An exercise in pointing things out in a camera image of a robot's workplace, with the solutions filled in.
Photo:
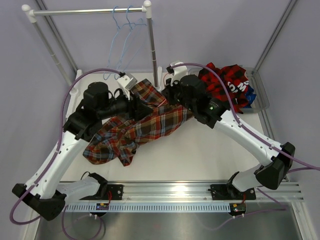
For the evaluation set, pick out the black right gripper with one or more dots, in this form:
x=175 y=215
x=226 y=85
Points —
x=169 y=90

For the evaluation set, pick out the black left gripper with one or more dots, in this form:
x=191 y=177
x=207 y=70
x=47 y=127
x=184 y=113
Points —
x=137 y=110

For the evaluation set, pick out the brown plaid shirt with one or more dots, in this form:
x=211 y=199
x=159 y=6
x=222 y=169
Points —
x=120 y=137

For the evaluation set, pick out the blue hanger holding red shirt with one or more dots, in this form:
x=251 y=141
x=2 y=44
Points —
x=118 y=31

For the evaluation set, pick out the red black checked shirt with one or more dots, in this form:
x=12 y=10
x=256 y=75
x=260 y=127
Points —
x=226 y=81

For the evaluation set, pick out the light blue hanger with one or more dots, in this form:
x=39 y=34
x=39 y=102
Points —
x=131 y=45

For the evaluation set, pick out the blue plaid shirt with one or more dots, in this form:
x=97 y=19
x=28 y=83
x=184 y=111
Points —
x=249 y=98

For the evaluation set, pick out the pink wire hanger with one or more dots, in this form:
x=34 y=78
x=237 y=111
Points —
x=165 y=80

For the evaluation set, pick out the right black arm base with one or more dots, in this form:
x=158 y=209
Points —
x=224 y=192

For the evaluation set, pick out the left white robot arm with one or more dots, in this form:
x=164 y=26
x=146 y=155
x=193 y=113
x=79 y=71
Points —
x=42 y=192

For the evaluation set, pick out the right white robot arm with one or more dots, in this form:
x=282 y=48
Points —
x=275 y=159

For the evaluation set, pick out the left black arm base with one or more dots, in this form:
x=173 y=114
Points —
x=115 y=191

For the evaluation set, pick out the clear grey plastic bin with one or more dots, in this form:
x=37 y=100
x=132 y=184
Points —
x=261 y=102

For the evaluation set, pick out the silver white clothes rack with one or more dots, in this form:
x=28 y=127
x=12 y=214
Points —
x=78 y=33

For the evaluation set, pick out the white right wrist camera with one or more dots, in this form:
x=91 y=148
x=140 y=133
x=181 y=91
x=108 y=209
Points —
x=177 y=70

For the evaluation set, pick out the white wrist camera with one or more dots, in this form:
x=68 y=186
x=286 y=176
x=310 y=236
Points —
x=126 y=83
x=177 y=70

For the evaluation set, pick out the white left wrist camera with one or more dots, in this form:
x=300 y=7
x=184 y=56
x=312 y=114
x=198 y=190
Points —
x=126 y=83

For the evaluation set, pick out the aluminium mounting rail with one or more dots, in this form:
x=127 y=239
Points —
x=197 y=191

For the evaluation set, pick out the white slotted cable duct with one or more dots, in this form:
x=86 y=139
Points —
x=148 y=208

